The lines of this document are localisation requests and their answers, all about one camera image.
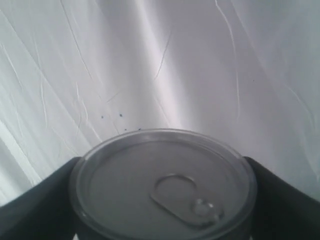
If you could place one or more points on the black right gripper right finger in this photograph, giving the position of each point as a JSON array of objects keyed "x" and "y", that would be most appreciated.
[{"x": 281, "y": 211}]

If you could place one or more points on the clear can dark contents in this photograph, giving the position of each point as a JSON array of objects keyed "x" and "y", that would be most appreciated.
[{"x": 163, "y": 184}]

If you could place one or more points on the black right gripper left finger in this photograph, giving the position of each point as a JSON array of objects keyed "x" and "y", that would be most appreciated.
[{"x": 42, "y": 213}]

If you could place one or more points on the white backdrop sheet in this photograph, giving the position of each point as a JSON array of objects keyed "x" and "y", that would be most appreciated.
[{"x": 74, "y": 73}]

